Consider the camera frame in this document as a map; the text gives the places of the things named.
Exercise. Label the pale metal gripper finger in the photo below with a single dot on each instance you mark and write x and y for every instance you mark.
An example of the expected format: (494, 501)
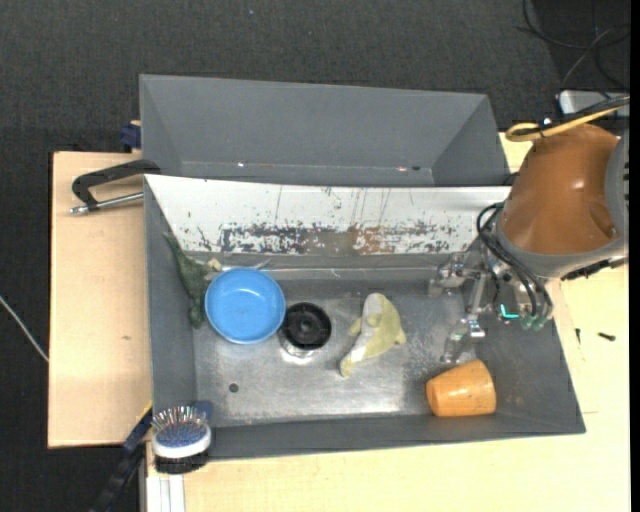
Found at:
(462, 340)
(457, 272)

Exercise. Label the orange cup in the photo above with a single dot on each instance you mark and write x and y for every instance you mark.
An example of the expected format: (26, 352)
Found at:
(462, 390)

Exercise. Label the yellow-green plush toy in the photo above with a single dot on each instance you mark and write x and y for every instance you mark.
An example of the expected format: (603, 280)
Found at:
(377, 332)

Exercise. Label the small black screw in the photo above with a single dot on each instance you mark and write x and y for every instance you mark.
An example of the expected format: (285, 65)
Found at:
(607, 337)

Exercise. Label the grey metal bin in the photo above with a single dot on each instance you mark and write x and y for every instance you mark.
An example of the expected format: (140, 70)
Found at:
(350, 395)

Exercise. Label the black round lid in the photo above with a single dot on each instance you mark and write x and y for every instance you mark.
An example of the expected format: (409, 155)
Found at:
(305, 325)

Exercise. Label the blue bowl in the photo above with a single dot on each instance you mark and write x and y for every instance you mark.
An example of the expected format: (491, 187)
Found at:
(244, 305)

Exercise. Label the green toy dinosaur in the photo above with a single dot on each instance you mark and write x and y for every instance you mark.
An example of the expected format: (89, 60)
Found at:
(192, 280)

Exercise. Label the white and blue hairbrush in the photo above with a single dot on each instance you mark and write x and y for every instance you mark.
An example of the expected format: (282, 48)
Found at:
(181, 437)

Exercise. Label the pale wood flat board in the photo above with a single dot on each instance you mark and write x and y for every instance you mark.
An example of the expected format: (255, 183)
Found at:
(97, 300)

